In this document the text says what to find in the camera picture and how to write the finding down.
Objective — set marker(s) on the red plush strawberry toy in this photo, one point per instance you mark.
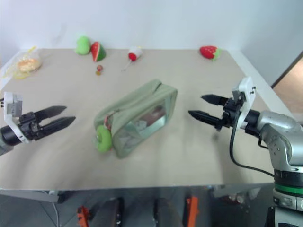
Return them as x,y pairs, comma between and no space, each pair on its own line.
209,52

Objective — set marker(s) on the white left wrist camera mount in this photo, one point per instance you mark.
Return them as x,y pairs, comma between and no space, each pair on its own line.
11,106

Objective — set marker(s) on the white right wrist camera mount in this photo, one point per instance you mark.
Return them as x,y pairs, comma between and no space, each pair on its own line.
246,94

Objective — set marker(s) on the orange black clamp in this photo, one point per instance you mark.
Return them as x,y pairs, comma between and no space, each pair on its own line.
82,214
193,208

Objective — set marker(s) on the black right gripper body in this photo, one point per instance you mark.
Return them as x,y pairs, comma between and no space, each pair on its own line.
230,113

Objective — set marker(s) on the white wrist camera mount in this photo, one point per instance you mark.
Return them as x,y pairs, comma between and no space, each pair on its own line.
246,94
11,106

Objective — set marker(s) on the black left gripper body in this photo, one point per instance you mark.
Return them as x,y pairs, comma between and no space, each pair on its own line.
28,125

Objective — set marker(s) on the plush watermelon slice toy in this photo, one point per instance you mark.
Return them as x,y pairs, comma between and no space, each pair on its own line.
97,52

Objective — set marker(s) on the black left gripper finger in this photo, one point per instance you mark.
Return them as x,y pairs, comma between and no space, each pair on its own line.
59,123
52,110

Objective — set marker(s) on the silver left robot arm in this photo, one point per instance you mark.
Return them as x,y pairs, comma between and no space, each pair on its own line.
4,139

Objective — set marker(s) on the brown door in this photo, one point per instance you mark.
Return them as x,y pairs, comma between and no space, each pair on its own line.
290,69

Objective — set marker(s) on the green zip pouch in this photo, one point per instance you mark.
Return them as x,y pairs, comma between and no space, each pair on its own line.
139,118

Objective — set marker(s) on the small red brown trinket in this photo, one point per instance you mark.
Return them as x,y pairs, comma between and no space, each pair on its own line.
99,70

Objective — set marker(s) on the red white plush radish toy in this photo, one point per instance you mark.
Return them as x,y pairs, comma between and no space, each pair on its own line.
134,55

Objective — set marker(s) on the green plush pepper toy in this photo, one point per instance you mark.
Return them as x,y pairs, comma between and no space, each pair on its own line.
82,45

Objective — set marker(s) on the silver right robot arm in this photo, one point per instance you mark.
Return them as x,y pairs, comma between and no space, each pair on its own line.
279,139

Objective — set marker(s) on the bread in plastic bag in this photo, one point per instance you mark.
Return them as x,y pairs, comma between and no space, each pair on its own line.
27,63

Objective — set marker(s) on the green plush donut charm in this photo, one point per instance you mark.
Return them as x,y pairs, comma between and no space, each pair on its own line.
104,139

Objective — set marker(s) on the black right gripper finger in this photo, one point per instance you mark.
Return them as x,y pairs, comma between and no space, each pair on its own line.
213,98
203,117

